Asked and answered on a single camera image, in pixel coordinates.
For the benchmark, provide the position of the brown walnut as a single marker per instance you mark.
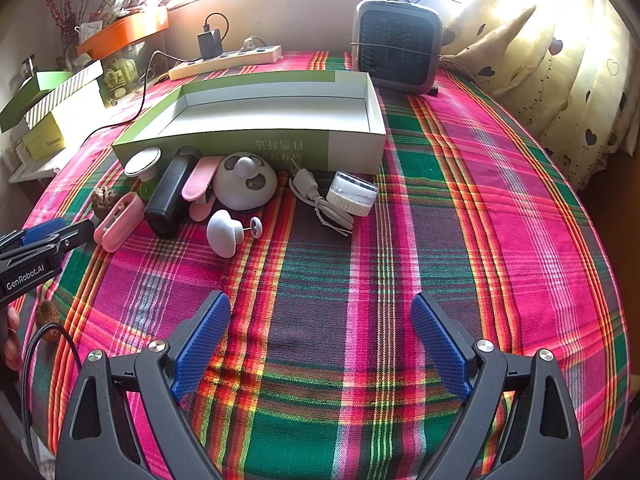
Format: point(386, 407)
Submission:
point(102, 199)
point(46, 315)

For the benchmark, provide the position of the person's left hand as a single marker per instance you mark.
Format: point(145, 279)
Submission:
point(11, 345)

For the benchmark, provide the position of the white round container clear lid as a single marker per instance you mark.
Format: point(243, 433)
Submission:
point(350, 195)

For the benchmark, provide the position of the orange tray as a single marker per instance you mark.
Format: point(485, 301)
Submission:
point(125, 32)

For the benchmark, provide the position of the black charger adapter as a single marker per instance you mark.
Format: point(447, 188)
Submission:
point(210, 44)

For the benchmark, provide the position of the green and white cardboard box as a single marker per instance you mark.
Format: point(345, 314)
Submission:
point(280, 110)

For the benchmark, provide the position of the green tin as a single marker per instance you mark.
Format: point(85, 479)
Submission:
point(117, 77)

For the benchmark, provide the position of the yellow-green cardboard box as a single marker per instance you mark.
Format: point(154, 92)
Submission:
point(60, 125)

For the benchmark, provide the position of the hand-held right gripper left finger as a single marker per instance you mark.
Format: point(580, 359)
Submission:
point(200, 350)

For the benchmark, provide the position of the glass jar with metal lid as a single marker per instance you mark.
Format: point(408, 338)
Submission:
point(28, 69)

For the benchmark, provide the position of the pink clip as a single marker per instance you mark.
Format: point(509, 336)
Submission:
point(197, 185)
point(117, 225)

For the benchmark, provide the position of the white mushroom-shaped plug light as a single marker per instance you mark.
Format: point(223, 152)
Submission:
point(222, 232)

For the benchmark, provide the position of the red flower branches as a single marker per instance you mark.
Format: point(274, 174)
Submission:
point(62, 5)

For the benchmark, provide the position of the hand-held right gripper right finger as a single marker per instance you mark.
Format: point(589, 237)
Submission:
point(440, 345)

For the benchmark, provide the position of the grey space heater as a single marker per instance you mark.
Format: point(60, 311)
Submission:
point(395, 45)

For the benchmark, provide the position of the black rectangular device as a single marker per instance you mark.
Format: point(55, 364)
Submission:
point(167, 200)

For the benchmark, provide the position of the pink green plaid blanket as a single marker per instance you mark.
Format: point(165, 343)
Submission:
point(350, 270)

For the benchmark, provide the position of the white dome panda toy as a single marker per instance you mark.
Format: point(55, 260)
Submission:
point(250, 185)

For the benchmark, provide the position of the green box lid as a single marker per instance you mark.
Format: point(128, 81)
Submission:
point(30, 100)

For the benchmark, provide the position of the cream heart print curtain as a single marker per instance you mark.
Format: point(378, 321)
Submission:
point(565, 60)

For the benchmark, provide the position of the beige power strip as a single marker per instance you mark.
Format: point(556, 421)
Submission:
point(225, 60)

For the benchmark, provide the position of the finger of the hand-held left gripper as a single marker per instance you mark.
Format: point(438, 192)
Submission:
point(75, 234)
point(42, 231)

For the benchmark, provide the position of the pile of papers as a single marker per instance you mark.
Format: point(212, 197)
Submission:
point(130, 7)

